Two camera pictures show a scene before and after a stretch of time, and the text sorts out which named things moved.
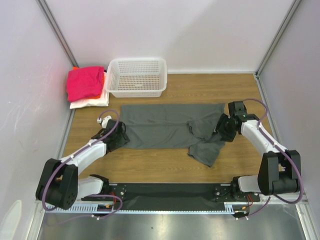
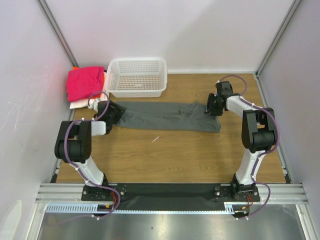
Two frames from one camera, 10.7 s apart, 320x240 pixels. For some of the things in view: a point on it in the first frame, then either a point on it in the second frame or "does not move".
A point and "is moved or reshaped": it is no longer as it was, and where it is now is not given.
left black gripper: x=123 y=139 → x=118 y=110
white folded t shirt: x=103 y=101 does not move
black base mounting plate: x=176 y=194 does not move
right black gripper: x=222 y=128 → x=210 y=105
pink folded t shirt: x=85 y=83 does not move
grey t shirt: x=175 y=126 is moved or reshaped
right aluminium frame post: x=294 y=6 does not move
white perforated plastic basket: x=136 y=77 does not move
